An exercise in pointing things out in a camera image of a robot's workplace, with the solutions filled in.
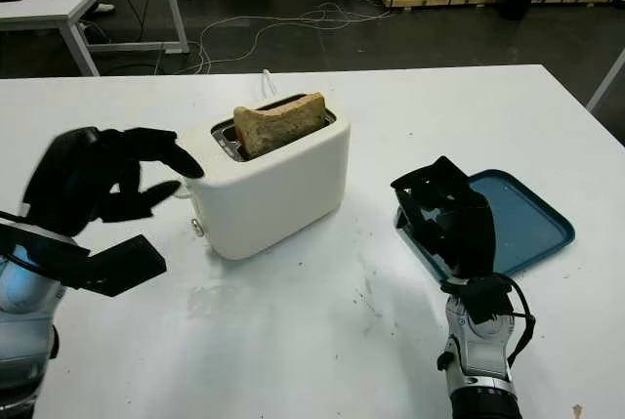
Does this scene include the white toaster power cord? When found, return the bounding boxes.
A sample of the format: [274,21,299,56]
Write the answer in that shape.
[260,68,278,98]

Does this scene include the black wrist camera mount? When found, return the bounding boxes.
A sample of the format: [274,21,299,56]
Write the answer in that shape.
[0,213,168,298]
[438,272,517,325]

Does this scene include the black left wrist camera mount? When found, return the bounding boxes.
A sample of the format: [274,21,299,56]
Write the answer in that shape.
[0,213,168,298]

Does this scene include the blue plastic tray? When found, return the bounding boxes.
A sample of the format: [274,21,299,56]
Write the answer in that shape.
[394,168,576,279]

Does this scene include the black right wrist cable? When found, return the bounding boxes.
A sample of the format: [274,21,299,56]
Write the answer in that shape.
[507,279,537,366]

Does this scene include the white floor cables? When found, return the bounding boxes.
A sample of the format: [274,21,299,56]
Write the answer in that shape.
[187,0,395,76]

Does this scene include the cream white two-slot toaster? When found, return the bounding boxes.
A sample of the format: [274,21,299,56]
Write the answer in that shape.
[178,93,352,262]

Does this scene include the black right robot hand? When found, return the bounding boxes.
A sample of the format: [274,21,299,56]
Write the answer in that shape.
[390,154,497,282]

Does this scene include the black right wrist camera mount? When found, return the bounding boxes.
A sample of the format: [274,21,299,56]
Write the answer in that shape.
[438,272,517,325]

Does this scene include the white slanted table leg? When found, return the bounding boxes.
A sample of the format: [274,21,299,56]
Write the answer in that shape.
[585,47,625,115]

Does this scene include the brown bread slice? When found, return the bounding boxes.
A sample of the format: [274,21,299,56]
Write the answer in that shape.
[232,91,327,156]

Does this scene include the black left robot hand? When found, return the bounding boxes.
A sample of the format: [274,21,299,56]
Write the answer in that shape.
[21,126,206,239]

